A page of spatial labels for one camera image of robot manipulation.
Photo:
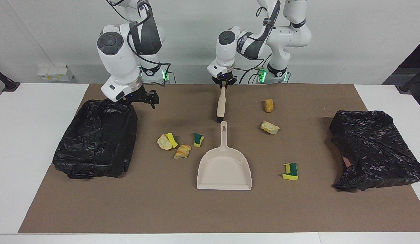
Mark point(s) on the beige hand brush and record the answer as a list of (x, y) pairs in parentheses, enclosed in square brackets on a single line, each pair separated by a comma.
[(221, 105)]

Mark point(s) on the round pale bread chunk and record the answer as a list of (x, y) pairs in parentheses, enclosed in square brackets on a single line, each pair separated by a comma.
[(163, 142)]

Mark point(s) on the notched green yellow sponge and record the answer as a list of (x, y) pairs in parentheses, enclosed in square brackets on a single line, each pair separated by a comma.
[(291, 172)]

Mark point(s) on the loose black trash bag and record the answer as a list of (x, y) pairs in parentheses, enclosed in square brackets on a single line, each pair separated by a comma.
[(372, 149)]

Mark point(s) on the right black trash bag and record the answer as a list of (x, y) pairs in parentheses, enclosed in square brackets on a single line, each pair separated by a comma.
[(94, 142)]

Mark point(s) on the small green yellow sponge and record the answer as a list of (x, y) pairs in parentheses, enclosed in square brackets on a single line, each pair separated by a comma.
[(198, 139)]

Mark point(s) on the striped croissant piece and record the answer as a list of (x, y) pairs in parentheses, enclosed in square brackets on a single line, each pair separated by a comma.
[(182, 151)]

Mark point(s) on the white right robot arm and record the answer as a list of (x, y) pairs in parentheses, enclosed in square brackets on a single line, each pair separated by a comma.
[(118, 61)]

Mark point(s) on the pink plastic bin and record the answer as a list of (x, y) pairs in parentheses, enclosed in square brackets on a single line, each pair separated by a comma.
[(346, 162)]

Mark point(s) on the beige plastic dustpan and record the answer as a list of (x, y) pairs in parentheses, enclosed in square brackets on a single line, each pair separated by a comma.
[(223, 169)]

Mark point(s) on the brown table mat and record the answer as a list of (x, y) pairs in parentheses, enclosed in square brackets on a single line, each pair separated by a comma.
[(210, 210)]

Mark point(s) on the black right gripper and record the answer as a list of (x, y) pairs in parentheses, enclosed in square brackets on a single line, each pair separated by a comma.
[(137, 96)]

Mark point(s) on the thick yellow green sponge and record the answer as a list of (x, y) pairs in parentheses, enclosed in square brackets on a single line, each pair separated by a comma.
[(172, 140)]

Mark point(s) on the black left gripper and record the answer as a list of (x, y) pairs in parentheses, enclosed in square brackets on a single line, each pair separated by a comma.
[(216, 80)]

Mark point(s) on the white wall socket box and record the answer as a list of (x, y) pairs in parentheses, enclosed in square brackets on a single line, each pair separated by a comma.
[(54, 73)]

